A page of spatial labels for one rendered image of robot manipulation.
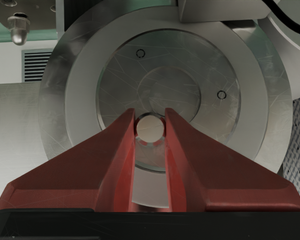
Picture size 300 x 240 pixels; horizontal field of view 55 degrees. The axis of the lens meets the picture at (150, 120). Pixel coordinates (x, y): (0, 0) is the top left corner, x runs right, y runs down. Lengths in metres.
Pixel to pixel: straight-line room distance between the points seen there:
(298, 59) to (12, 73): 3.11
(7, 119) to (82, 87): 0.39
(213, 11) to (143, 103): 0.06
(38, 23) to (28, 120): 0.18
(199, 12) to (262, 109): 0.06
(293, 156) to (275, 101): 0.24
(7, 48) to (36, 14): 2.78
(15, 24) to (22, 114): 0.15
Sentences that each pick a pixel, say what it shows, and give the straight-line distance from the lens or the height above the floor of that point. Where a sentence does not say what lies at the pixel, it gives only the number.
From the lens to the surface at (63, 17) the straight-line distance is 0.20.
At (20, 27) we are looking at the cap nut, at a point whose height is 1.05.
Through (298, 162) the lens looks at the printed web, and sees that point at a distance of 0.41.
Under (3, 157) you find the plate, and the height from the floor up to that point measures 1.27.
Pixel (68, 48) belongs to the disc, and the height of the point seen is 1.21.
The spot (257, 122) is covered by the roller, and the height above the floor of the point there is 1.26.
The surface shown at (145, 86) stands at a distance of 0.15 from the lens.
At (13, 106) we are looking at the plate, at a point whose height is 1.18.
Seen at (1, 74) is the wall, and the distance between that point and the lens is 3.28.
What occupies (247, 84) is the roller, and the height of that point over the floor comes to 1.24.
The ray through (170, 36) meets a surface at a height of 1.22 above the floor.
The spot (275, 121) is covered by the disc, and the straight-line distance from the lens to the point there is 0.18.
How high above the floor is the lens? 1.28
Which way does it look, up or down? 7 degrees down
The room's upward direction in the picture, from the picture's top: 177 degrees clockwise
